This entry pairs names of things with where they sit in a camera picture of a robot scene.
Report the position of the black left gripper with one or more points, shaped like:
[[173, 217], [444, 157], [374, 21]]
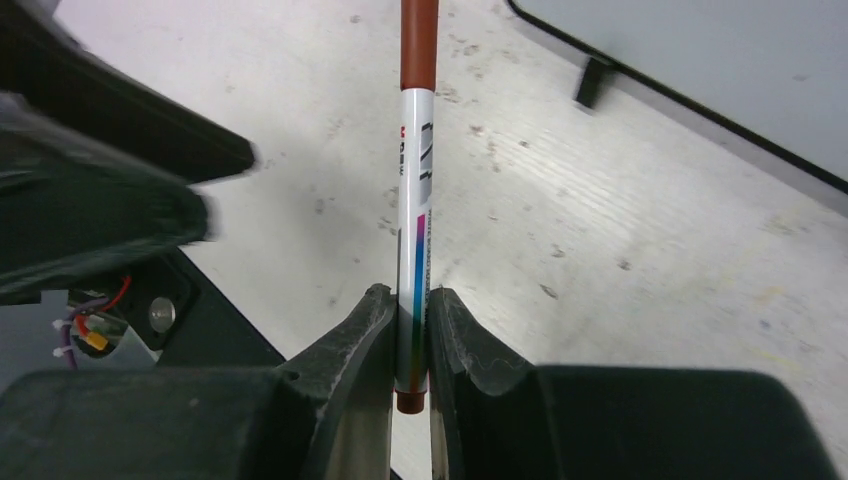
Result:
[[73, 207]]

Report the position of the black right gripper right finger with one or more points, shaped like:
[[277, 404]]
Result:
[[496, 415]]

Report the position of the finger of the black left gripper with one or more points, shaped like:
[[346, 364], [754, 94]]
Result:
[[56, 76]]

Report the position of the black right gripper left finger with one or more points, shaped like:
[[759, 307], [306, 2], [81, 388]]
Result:
[[324, 414]]

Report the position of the white marker pen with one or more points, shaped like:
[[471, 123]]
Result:
[[418, 67]]

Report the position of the black framed whiteboard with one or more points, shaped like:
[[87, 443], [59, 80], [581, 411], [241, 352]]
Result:
[[772, 72]]

